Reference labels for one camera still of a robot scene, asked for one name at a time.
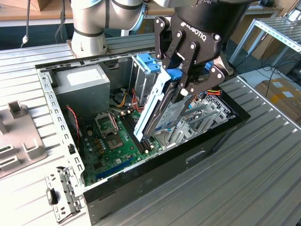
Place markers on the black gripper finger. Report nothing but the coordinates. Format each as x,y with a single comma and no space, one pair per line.
218,76
162,40

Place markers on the hard disk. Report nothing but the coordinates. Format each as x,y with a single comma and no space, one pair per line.
164,117

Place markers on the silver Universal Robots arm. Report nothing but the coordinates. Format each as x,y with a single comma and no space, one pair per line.
89,23

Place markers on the metal disk bay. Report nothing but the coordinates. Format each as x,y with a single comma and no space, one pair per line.
185,134

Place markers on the blue plastic drive latch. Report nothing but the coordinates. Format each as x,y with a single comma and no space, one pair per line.
147,62

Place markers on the metal optical drive cage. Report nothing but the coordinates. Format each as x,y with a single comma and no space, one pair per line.
141,82

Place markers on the brown cardboard sheet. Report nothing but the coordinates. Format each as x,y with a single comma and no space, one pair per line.
263,48

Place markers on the long wooden desk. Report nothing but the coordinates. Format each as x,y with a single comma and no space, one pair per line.
263,10

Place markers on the cardboard box with labels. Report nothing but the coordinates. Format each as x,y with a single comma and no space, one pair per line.
279,101

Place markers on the black RAM slot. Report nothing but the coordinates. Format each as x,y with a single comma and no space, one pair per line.
134,120
127,123

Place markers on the metal locking lever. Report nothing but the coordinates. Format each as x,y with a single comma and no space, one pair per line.
115,123

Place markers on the grey power supply unit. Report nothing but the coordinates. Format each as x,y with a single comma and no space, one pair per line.
82,94

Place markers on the CPU socket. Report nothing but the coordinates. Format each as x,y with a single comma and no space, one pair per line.
114,142

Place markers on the black open PC case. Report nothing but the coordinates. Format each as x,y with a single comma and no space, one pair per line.
164,179

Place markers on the green motherboard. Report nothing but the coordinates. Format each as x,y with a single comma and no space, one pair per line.
131,153

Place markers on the cardboard box on desk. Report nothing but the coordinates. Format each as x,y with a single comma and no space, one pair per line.
43,3

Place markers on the blue expansion slot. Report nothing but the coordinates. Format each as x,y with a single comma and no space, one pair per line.
113,168

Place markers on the grey parts rack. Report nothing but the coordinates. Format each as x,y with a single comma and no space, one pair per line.
21,134

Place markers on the green RAM stick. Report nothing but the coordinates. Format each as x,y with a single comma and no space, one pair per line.
4,148

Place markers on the aluminium frame side table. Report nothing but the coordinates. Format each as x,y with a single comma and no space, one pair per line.
279,28

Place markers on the metal card retention bracket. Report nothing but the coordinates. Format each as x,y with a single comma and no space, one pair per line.
68,188

